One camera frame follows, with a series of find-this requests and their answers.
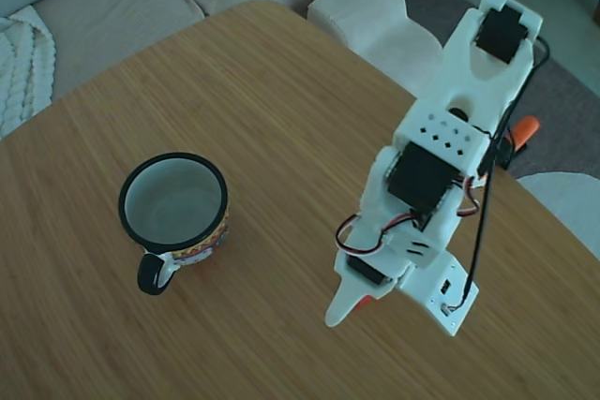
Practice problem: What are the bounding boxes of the white round seat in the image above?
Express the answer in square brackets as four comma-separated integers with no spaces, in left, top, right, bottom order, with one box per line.
[515,171,600,260]

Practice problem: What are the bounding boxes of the orange and black clamp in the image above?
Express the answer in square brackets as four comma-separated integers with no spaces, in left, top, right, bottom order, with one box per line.
[473,114,541,182]

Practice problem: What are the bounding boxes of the black camera cable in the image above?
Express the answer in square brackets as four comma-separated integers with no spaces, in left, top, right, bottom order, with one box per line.
[457,34,550,311]

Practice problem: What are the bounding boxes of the beige sofa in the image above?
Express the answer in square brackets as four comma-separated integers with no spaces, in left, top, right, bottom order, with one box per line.
[0,0,410,105]

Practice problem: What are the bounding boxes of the white knitted blanket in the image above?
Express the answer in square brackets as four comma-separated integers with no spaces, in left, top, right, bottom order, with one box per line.
[0,5,57,141]

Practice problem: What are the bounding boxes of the grey rug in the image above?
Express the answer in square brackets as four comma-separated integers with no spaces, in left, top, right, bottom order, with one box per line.
[402,0,600,181]

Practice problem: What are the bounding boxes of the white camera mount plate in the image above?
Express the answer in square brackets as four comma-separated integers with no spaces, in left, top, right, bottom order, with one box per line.
[396,249,481,338]

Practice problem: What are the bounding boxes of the white enamel mug black rim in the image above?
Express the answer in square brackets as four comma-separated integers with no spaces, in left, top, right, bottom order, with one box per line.
[117,152,232,297]

